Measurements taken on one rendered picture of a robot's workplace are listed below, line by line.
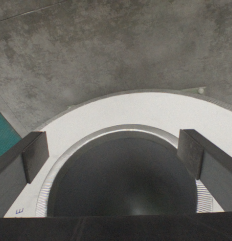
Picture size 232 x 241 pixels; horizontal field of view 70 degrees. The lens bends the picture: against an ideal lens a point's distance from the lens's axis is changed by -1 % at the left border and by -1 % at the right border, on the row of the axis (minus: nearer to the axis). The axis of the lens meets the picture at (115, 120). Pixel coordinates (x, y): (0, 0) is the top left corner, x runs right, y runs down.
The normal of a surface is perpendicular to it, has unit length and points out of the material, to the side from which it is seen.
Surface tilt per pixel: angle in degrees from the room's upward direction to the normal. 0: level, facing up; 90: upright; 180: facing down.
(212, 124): 90
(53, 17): 0
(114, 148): 13
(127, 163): 5
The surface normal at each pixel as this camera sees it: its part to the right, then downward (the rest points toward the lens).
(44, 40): -0.09, 0.65
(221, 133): -0.22, -0.75
